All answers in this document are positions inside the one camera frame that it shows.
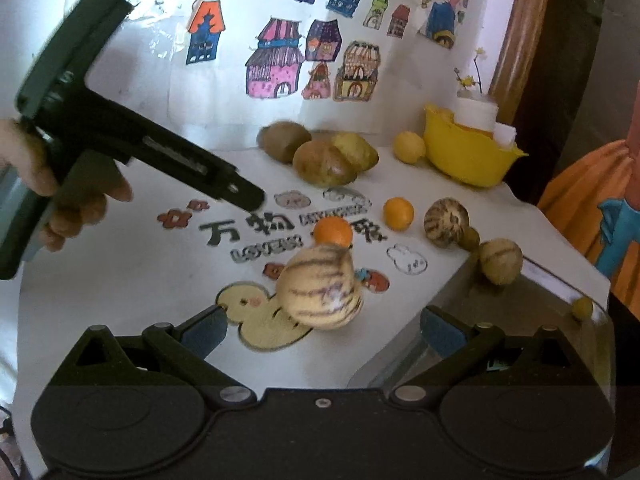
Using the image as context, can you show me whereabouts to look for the person's left hand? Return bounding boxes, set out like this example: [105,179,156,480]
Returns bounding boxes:
[0,119,133,253]

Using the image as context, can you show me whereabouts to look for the tan striped round fruit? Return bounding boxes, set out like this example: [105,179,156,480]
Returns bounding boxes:
[479,239,524,287]

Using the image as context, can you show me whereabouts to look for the brown striped round fruit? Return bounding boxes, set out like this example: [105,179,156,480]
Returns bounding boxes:
[423,198,470,248]

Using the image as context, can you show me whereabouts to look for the house drawings wall poster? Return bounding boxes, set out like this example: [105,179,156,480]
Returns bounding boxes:
[186,0,416,106]

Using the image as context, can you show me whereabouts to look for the brown kiwi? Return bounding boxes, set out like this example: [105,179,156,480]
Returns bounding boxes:
[257,121,312,165]

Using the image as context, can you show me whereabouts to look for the blue ribbon bow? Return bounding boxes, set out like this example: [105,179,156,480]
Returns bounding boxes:
[597,197,640,281]

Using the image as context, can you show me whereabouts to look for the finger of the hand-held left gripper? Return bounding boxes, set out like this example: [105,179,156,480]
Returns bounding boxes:
[220,167,266,212]

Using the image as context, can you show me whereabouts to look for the small yellow flowers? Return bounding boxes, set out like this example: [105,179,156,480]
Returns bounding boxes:
[452,47,488,96]

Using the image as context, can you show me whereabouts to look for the yellow-green mango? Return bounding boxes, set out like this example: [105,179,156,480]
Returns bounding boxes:
[330,131,379,172]

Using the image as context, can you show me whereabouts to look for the yellow lemon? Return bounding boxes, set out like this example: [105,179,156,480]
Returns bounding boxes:
[393,131,427,164]

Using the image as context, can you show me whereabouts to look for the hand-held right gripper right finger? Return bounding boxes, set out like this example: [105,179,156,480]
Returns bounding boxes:
[390,305,576,406]

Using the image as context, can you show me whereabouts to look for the white printed table cover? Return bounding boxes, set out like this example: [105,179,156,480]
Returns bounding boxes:
[15,130,548,461]

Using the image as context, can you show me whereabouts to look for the wooden door frame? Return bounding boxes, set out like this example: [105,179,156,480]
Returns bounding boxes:
[487,0,556,126]

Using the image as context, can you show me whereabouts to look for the small yellow round fruit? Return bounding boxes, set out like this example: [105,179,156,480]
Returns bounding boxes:
[571,296,595,322]

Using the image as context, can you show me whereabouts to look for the white folded paper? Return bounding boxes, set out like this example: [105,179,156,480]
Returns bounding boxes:
[492,122,517,150]

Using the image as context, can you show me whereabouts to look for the metal tray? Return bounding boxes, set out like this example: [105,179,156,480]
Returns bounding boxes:
[347,255,613,391]

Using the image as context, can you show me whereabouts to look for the orange curtain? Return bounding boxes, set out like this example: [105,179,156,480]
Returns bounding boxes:
[537,140,640,306]

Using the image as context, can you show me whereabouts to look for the striped pepino melon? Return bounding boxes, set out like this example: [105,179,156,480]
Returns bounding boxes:
[276,244,364,331]

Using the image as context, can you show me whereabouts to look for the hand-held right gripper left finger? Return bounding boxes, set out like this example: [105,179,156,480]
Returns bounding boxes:
[74,305,253,406]

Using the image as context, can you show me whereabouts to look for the yellow plastic bowl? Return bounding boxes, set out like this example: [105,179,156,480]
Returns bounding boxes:
[423,103,528,188]

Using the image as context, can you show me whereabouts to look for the white cylindrical cup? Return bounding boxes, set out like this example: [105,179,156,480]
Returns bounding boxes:
[454,96,498,131]

